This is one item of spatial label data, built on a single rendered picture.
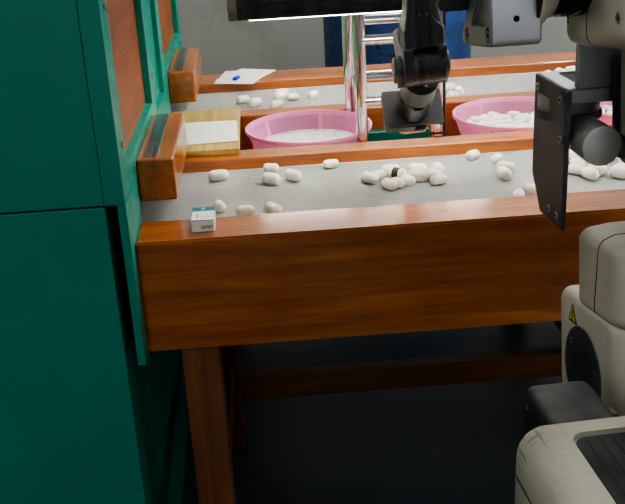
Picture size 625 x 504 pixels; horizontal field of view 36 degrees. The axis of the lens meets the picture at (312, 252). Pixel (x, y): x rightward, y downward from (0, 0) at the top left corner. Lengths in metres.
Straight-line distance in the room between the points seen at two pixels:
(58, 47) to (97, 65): 0.06
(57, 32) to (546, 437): 0.85
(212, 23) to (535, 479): 3.40
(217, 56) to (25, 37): 2.78
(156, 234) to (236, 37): 2.66
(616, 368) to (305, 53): 3.20
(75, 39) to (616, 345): 0.80
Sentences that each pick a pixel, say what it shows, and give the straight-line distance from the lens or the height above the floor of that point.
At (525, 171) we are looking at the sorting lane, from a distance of 1.82.
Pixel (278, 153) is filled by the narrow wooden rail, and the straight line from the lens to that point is 1.89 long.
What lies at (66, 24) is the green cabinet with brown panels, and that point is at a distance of 1.38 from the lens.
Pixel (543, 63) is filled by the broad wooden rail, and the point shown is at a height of 0.76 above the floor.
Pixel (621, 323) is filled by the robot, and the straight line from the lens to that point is 1.08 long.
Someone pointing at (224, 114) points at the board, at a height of 0.78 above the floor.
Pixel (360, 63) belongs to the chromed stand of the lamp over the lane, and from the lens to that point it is 1.91.
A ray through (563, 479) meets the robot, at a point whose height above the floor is 0.81.
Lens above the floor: 1.29
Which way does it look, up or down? 22 degrees down
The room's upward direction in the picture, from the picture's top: 3 degrees counter-clockwise
